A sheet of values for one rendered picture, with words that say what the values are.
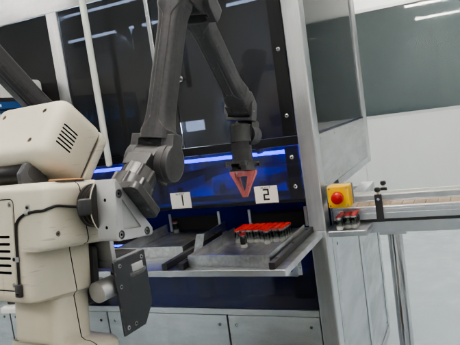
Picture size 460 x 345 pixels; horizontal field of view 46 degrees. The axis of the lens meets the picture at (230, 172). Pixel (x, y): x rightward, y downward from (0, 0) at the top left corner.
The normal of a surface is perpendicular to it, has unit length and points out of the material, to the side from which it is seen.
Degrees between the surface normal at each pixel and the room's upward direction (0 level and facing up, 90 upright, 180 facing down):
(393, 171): 90
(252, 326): 90
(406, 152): 90
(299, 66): 90
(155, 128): 73
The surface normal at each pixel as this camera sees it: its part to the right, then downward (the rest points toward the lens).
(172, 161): 0.91, 0.05
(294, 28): -0.40, 0.15
